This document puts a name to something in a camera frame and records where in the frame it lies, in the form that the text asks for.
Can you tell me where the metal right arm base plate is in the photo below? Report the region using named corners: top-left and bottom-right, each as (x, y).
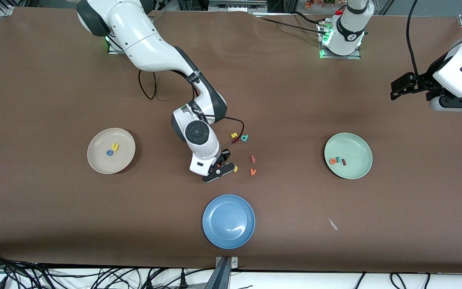
top-left (107, 36), bottom-right (127, 55)

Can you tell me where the green round plate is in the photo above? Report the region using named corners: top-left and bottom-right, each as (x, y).
top-left (324, 132), bottom-right (373, 179)

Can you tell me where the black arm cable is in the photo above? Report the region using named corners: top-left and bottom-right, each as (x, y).
top-left (138, 70), bottom-right (245, 147)
top-left (406, 0), bottom-right (421, 81)

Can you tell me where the blue round plate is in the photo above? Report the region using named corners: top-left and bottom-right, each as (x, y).
top-left (202, 194), bottom-right (255, 249)

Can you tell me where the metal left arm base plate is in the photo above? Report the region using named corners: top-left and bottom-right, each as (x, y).
top-left (318, 20), bottom-right (362, 60)

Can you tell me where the black floor cable bundle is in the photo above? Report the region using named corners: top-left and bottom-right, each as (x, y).
top-left (0, 249), bottom-right (215, 289)

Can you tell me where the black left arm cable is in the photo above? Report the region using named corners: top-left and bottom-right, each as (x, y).
top-left (406, 0), bottom-right (421, 81)

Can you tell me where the grey metal camera bracket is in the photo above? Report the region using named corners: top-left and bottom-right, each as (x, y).
top-left (214, 256), bottom-right (239, 289)

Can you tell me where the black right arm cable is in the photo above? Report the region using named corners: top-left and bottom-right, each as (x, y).
top-left (138, 70), bottom-right (245, 147)

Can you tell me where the grey power strip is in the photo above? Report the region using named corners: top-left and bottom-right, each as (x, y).
top-left (208, 0), bottom-right (268, 12)

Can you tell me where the beige round plate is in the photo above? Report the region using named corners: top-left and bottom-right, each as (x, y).
top-left (87, 128), bottom-right (136, 174)

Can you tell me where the orange flower decoration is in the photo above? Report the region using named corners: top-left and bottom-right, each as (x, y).
top-left (305, 0), bottom-right (336, 9)

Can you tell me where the black cable on table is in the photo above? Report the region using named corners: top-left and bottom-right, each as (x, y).
top-left (253, 11), bottom-right (330, 37)

